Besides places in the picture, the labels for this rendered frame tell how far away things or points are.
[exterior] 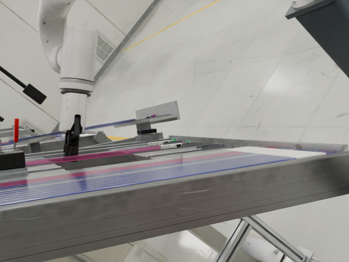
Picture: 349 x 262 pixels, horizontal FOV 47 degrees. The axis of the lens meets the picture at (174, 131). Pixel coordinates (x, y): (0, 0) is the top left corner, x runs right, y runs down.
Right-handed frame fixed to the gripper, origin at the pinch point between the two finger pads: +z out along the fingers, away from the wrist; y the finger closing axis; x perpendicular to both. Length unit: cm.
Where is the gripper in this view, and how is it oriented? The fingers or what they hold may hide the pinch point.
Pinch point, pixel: (70, 153)
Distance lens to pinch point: 105.7
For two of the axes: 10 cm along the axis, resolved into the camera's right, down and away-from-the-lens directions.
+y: 4.2, 0.2, -9.1
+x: 9.0, 0.8, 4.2
